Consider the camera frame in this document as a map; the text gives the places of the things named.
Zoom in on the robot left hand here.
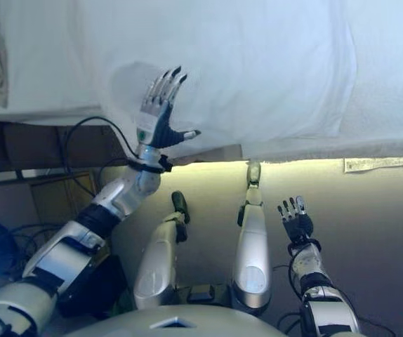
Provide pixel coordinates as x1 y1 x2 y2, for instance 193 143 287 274
136 65 202 149

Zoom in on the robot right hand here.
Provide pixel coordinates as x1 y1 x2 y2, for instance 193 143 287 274
276 195 315 244

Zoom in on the white duvet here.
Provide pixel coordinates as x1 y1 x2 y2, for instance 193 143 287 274
0 0 403 166

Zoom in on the silver robot right leg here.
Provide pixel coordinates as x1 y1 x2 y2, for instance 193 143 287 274
231 160 272 310

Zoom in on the silver robot leg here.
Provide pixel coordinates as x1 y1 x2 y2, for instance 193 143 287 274
231 160 272 310
132 190 192 310

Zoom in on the printed paper sheet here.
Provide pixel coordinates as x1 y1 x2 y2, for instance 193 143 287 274
343 156 403 174

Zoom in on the white terry blanket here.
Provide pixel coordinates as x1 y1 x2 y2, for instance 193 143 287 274
239 98 403 166

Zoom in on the white fitted sheet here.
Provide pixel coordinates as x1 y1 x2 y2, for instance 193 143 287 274
0 100 112 123

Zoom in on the wooden nightstand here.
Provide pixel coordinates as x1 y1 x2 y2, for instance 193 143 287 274
0 167 108 247

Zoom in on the silver robot left leg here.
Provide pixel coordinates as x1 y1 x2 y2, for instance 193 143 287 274
132 190 192 310

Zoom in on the grey robot torso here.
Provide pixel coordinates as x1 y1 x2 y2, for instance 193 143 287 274
39 283 291 337

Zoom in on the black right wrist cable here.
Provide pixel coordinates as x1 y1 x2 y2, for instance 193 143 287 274
270 244 315 317

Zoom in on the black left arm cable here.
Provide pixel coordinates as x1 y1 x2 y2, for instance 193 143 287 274
62 116 140 198

